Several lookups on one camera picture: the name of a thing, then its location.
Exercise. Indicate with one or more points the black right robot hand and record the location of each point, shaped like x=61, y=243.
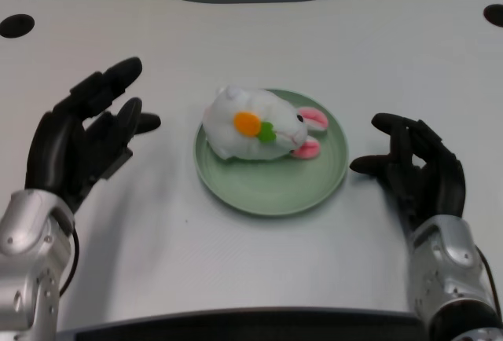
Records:
x=436, y=180

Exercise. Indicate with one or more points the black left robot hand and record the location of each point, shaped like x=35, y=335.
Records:
x=59, y=148

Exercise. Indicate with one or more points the white plush rabbit doll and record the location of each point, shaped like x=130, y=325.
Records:
x=251, y=129

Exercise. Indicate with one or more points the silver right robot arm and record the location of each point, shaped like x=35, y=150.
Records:
x=448, y=278

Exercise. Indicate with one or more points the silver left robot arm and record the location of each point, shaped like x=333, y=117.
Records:
x=27, y=270

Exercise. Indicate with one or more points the green round plate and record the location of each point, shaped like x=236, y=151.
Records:
x=271, y=188

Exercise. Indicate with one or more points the dark robot torso edge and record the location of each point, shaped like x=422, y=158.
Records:
x=236, y=325

